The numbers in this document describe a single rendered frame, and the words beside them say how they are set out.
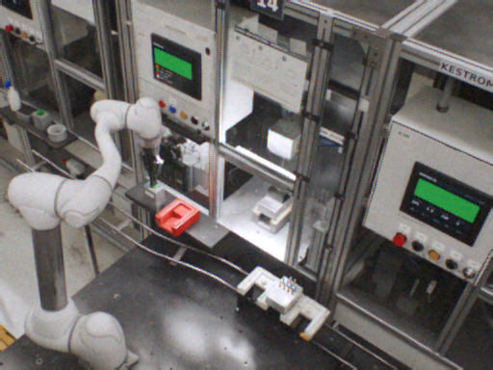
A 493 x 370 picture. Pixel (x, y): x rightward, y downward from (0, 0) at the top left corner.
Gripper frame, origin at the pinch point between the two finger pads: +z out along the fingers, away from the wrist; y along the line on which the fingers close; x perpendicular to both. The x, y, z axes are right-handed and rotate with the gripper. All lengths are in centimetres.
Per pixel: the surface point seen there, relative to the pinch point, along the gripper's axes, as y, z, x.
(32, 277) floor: 83, 107, 32
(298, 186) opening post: -67, -28, -11
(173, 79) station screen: -8, -51, -7
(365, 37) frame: -81, -94, -10
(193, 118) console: -16.6, -36.3, -8.8
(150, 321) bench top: -31, 39, 37
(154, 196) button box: -3.0, 6.6, 2.8
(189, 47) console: -14, -66, -10
